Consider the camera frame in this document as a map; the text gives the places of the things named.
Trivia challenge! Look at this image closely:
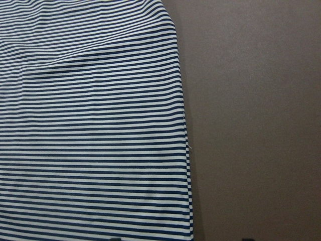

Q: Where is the navy white striped polo shirt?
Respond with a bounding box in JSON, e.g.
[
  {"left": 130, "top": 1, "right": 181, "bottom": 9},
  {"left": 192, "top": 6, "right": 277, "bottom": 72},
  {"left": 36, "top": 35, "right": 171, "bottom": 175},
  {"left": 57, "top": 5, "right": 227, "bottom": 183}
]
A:
[{"left": 1, "top": 1, "right": 193, "bottom": 240}]

